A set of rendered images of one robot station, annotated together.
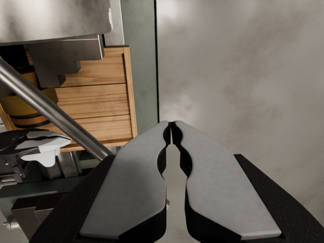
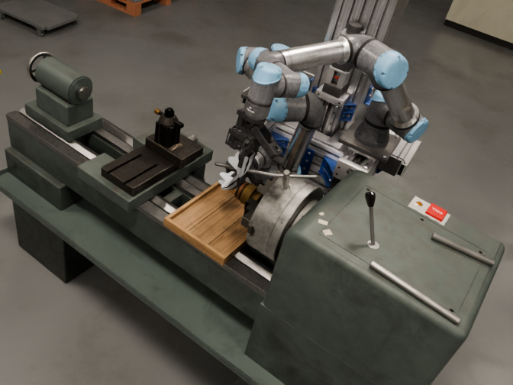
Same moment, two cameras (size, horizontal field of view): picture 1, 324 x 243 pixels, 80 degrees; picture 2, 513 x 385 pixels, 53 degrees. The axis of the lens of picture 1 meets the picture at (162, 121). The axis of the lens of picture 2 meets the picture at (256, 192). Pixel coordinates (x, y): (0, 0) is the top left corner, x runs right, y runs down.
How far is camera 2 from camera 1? 153 cm
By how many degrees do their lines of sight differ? 52
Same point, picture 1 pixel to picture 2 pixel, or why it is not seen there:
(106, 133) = (188, 215)
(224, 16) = not seen: outside the picture
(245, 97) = not seen: outside the picture
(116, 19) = (239, 271)
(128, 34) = (210, 318)
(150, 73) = (166, 307)
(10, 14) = (273, 193)
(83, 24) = (259, 208)
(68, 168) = (185, 185)
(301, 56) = not seen: outside the picture
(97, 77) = (222, 238)
